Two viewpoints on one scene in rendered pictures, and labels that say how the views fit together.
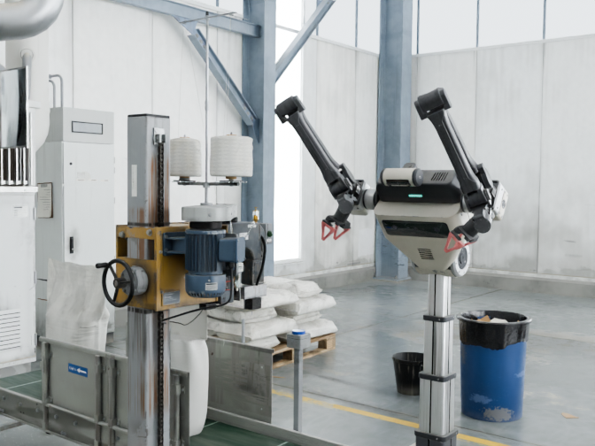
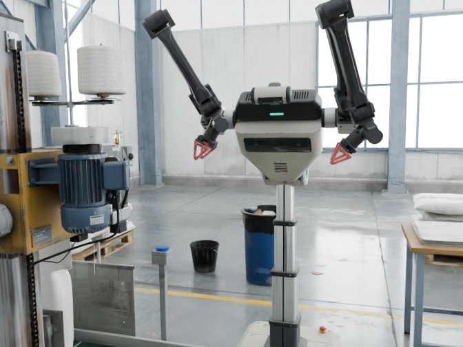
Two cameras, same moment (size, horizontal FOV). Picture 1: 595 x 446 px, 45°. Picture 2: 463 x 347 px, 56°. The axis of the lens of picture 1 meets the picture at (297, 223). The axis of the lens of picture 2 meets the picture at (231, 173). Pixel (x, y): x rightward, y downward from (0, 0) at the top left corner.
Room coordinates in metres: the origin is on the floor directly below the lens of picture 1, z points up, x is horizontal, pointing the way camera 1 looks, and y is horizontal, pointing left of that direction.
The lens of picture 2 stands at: (1.20, 0.40, 1.42)
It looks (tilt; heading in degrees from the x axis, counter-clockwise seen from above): 6 degrees down; 339
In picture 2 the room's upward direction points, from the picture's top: 1 degrees counter-clockwise
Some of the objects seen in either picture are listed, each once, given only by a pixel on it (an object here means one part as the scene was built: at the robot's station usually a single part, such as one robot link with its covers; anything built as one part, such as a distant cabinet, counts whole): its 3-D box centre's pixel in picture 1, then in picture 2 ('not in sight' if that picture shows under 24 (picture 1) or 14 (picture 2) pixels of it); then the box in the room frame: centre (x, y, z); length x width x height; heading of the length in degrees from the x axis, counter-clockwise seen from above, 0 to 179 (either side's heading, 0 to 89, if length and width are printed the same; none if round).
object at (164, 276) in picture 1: (167, 264); (29, 195); (2.83, 0.51, 1.18); 0.34 x 0.25 x 0.31; 142
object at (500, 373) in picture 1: (492, 365); (267, 244); (4.70, -1.30, 0.32); 0.51 x 0.48 x 0.65; 142
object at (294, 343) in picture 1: (298, 340); (162, 255); (3.16, -0.01, 0.81); 0.08 x 0.08 x 0.06; 52
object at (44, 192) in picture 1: (43, 200); not in sight; (6.40, 2.26, 1.34); 0.24 x 0.04 x 0.32; 52
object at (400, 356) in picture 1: (412, 373); (204, 256); (5.18, -0.85, 0.13); 0.30 x 0.30 x 0.26
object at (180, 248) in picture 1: (182, 243); (54, 172); (2.68, 0.43, 1.27); 0.12 x 0.09 x 0.09; 142
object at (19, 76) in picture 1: (13, 108); not in sight; (4.43, 1.75, 1.95); 0.30 x 0.01 x 0.48; 52
